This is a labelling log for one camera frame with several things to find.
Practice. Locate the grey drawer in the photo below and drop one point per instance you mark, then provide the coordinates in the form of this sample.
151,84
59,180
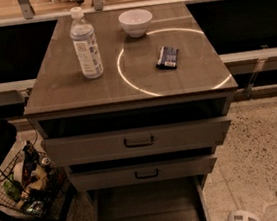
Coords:
123,176
180,199
137,142

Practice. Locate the dark blue snack packet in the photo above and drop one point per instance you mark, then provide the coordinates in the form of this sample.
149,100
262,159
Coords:
167,58

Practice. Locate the grey top drawer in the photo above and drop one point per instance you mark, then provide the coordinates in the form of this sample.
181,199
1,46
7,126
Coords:
137,142

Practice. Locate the dark chip bag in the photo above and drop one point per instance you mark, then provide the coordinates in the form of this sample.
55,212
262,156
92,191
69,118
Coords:
31,159

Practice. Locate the grey drawer cabinet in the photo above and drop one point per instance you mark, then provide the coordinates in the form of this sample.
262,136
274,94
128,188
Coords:
132,92

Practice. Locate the grey bottom drawer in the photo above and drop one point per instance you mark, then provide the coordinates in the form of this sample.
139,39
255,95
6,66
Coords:
180,199

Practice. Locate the green item in basket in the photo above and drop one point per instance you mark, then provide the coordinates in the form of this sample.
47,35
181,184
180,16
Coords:
13,189

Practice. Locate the grey middle drawer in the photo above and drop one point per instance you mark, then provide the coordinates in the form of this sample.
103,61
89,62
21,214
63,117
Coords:
123,176

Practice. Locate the white ceramic bowl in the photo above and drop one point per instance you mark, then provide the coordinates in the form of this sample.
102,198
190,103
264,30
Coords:
135,22

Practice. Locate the black wire basket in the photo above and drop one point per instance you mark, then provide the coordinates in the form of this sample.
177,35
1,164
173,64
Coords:
38,193

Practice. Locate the soda can in basket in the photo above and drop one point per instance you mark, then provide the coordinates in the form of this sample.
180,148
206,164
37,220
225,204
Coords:
45,162

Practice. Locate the clear plastic water bottle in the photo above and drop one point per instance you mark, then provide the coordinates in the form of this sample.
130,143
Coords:
85,44

